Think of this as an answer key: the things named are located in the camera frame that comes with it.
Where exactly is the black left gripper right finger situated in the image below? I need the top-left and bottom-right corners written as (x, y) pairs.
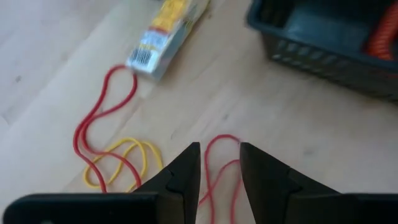
top-left (239, 142), bottom-right (398, 224)

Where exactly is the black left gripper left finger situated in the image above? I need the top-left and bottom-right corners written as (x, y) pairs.
top-left (2, 142), bottom-right (201, 224)

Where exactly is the red rubber band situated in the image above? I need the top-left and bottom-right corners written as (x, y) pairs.
top-left (198, 134), bottom-right (243, 224)
top-left (73, 64), bottom-right (143, 194)

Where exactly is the yellow rubber band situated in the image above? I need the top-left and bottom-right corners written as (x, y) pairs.
top-left (83, 137), bottom-right (164, 193)

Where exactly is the yellow crayon pack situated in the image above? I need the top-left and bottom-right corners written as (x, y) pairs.
top-left (125, 0), bottom-right (212, 82)

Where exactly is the black plastic slotted basket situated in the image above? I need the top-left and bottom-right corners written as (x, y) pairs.
top-left (246, 0), bottom-right (398, 102)

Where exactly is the orange spiral coil wristband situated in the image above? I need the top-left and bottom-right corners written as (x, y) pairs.
top-left (365, 1), bottom-right (398, 62)

